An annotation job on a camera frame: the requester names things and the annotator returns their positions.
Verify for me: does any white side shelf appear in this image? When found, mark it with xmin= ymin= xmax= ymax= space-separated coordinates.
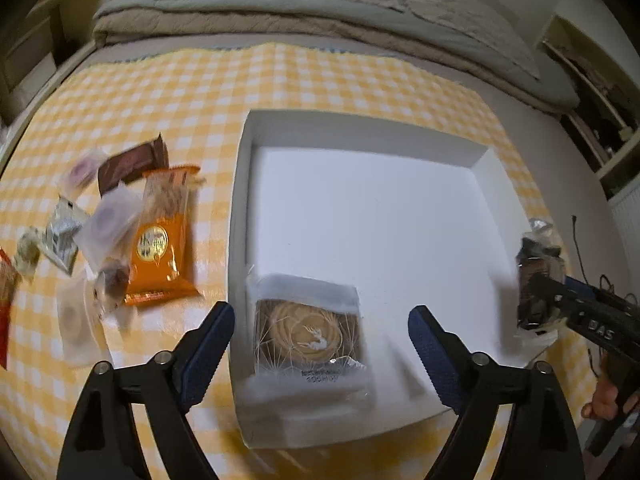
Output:
xmin=540 ymin=10 xmax=640 ymax=191

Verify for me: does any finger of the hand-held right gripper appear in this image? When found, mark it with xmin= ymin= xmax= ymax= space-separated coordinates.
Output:
xmin=520 ymin=272 xmax=640 ymax=358
xmin=562 ymin=276 xmax=640 ymax=313

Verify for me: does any red snack packet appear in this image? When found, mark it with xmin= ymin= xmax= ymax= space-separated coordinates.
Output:
xmin=0 ymin=247 xmax=21 ymax=371

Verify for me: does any clear green-print candy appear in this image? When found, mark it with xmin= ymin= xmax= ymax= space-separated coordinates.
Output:
xmin=14 ymin=227 xmax=43 ymax=281

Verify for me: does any white translucent round packet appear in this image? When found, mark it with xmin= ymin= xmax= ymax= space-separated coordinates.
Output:
xmin=56 ymin=272 xmax=113 ymax=366

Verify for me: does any white cardboard box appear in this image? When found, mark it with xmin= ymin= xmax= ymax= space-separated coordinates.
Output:
xmin=227 ymin=108 xmax=538 ymax=450

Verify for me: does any silver foil packet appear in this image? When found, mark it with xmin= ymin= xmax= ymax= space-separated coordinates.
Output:
xmin=45 ymin=195 xmax=91 ymax=273

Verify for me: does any brown chocolate packet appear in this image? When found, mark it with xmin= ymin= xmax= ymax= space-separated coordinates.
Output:
xmin=97 ymin=132 xmax=170 ymax=196

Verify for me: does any small purple translucent packet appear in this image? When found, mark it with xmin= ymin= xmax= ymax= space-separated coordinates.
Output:
xmin=59 ymin=152 xmax=103 ymax=196

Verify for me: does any orange snack packet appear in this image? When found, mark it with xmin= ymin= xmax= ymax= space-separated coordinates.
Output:
xmin=124 ymin=165 xmax=202 ymax=307

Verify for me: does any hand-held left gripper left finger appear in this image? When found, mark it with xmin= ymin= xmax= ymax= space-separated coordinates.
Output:
xmin=57 ymin=301 xmax=236 ymax=480

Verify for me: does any clear packet with brown snack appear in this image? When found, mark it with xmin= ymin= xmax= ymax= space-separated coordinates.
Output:
xmin=92 ymin=257 xmax=138 ymax=321

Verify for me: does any black cable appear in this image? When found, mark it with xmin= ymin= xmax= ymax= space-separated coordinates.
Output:
xmin=570 ymin=215 xmax=616 ymax=291

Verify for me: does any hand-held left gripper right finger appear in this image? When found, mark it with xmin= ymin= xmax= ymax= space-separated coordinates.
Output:
xmin=407 ymin=305 xmax=586 ymax=480

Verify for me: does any person's right hand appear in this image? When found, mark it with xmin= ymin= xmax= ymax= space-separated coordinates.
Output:
xmin=581 ymin=375 xmax=626 ymax=420

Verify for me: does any grey beige quilt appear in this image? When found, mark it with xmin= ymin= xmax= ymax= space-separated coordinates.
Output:
xmin=92 ymin=0 xmax=581 ymax=113

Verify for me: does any dark snack packet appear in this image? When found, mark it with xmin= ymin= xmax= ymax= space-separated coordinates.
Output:
xmin=515 ymin=217 xmax=568 ymax=333

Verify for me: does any white radiator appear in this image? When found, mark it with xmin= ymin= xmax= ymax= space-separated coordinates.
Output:
xmin=607 ymin=185 xmax=640 ymax=281

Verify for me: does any yellow checkered blanket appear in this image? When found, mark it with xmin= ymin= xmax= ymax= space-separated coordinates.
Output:
xmin=0 ymin=42 xmax=601 ymax=480

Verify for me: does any clear round cookie packet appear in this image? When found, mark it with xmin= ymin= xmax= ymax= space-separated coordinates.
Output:
xmin=245 ymin=274 xmax=376 ymax=403

